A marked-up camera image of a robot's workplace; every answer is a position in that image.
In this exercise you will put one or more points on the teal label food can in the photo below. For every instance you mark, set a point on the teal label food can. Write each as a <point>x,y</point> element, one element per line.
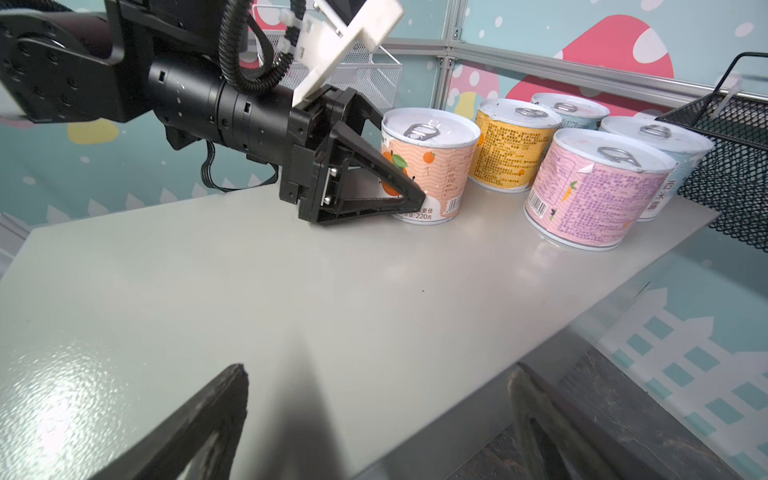
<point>576,112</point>

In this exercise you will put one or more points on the yellow label food can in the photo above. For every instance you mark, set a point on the yellow label food can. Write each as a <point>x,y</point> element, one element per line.
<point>515,136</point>

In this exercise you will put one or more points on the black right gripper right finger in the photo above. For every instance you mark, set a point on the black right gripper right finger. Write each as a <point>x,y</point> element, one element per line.
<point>556,440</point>

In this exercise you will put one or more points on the white lid can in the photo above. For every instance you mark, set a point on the white lid can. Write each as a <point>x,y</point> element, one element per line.
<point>592,187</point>

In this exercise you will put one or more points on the black mesh wall basket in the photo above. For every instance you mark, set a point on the black mesh wall basket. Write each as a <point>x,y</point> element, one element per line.
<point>731,178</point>

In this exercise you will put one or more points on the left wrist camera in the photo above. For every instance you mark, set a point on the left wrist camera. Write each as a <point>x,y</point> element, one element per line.
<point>325,41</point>

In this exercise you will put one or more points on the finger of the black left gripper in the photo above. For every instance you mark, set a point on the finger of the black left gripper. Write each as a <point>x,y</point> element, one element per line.
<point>353,180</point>

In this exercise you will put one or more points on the red label food can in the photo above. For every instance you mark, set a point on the red label food can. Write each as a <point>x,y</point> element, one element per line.
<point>434,148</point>

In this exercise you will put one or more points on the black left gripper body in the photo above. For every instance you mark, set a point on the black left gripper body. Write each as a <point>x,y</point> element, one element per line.
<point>325,139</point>

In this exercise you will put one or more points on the grey metal counter cabinet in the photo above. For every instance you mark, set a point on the grey metal counter cabinet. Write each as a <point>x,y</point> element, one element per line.
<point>109,324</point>

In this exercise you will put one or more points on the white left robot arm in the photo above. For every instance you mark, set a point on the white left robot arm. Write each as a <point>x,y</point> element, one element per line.
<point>207,70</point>

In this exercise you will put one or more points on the white wire wall basket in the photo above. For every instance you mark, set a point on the white wire wall basket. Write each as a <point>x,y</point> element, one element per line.
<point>374,74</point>

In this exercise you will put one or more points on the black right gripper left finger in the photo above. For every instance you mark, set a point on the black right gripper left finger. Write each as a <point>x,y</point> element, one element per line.
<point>197,441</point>

